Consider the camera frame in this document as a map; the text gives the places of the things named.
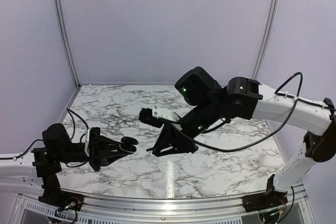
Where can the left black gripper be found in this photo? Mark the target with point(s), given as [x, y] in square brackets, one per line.
[105, 162]

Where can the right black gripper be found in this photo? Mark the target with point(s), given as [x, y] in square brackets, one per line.
[172, 138]

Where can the black earbud charging case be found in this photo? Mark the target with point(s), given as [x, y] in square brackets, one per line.
[128, 144]

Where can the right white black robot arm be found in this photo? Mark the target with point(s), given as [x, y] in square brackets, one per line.
[247, 99]

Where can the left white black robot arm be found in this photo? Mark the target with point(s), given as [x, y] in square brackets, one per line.
[44, 163]

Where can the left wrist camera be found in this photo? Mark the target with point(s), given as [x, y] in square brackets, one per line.
[91, 135]

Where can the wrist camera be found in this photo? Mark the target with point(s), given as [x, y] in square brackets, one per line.
[155, 116]
[91, 135]

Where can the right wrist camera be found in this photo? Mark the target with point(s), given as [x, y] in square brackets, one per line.
[155, 116]

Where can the front aluminium rail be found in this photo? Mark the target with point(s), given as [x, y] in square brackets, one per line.
[108, 209]

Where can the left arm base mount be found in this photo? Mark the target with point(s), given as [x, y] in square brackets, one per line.
[64, 200]

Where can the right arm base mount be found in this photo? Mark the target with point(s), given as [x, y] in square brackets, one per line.
[261, 201]

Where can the right aluminium frame post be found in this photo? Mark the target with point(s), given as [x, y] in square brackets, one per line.
[265, 39]

